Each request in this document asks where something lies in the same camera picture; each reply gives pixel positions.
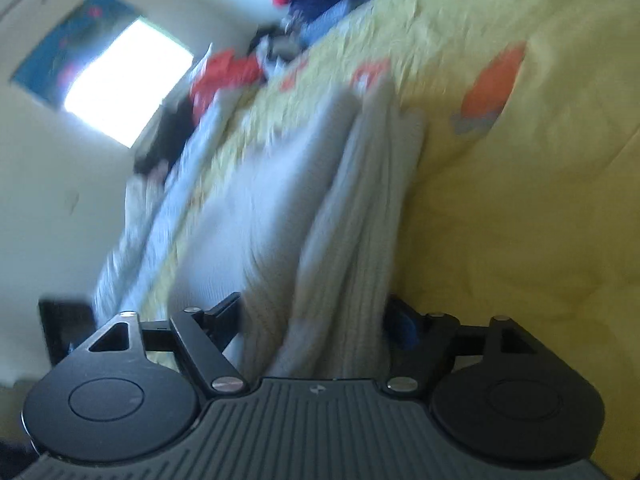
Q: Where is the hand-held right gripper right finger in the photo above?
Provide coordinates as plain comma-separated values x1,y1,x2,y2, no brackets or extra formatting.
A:
383,294,540,395

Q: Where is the white printed quilt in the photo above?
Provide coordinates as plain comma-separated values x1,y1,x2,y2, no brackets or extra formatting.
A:
92,100,236,323

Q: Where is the blue wall poster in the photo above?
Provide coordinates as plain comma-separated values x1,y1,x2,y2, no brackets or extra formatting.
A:
12,0,147,109

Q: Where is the blue cloth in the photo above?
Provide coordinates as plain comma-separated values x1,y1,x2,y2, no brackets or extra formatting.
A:
299,0,362,45

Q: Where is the orange-red plastic bag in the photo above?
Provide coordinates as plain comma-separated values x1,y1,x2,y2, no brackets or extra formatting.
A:
189,49,266,122

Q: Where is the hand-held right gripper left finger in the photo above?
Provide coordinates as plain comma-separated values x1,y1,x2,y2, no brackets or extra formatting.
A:
86,292,247,395

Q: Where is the black object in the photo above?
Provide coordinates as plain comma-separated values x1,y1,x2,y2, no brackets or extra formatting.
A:
38,298,97,365

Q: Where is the bright window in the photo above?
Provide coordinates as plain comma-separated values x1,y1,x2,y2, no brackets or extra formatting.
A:
63,16,195,150

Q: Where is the yellow printed blanket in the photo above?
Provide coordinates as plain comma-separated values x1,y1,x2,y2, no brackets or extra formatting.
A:
135,0,640,471

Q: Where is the grey cloth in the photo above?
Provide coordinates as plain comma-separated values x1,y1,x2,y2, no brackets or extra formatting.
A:
250,35,301,78

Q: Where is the black cloth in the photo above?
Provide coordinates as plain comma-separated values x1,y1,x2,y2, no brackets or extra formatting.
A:
133,96,196,177

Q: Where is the white knit sweater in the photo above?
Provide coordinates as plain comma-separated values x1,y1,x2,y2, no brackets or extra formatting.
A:
167,74,427,381

